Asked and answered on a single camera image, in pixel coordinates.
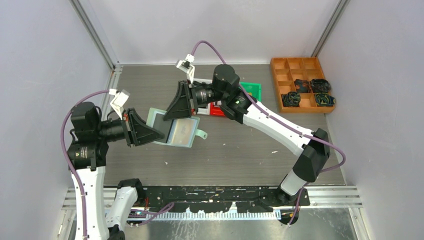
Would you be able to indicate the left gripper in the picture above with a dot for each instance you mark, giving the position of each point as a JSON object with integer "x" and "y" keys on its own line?
{"x": 135, "y": 129}

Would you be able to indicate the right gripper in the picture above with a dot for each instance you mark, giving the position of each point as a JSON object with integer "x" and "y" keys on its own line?
{"x": 180, "y": 107}

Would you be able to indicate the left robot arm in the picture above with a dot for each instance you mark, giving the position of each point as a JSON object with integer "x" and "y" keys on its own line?
{"x": 87, "y": 154}

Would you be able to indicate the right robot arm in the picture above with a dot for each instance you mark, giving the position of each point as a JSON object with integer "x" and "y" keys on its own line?
{"x": 310, "y": 147}

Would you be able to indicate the white plastic bin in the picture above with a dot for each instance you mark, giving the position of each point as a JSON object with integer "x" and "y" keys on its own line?
{"x": 204, "y": 110}

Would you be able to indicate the red plastic bin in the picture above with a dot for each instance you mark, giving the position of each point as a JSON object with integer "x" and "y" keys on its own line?
{"x": 214, "y": 110}

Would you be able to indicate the green plastic bin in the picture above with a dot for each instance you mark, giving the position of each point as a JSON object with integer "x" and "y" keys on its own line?
{"x": 253, "y": 89}

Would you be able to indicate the orange wooden compartment tray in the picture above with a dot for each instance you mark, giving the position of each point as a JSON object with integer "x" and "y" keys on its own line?
{"x": 285, "y": 70}

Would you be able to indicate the rolled dark sock lower left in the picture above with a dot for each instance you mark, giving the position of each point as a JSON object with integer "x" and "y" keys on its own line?
{"x": 291, "y": 99}

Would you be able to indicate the rolled dark sock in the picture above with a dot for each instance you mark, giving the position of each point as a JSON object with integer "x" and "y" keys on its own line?
{"x": 291, "y": 99}
{"x": 323, "y": 99}
{"x": 302, "y": 86}
{"x": 320, "y": 85}

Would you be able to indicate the rolled dark sock upper left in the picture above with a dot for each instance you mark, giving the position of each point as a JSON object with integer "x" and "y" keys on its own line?
{"x": 302, "y": 86}

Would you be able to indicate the rolled dark sock upper right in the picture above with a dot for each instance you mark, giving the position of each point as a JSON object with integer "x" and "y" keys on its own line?
{"x": 320, "y": 85}

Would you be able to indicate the rolled dark sock lower right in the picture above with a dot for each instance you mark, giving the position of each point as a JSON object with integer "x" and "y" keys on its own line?
{"x": 323, "y": 99}

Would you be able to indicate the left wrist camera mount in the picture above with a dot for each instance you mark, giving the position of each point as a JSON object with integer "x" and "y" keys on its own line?
{"x": 118, "y": 101}

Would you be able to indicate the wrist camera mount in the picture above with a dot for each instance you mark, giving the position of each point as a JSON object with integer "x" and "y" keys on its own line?
{"x": 186, "y": 65}
{"x": 118, "y": 101}

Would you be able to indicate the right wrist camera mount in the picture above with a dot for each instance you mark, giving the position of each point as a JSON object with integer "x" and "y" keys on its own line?
{"x": 186, "y": 65}

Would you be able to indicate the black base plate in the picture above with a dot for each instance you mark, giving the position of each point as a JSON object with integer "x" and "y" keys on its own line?
{"x": 217, "y": 199}

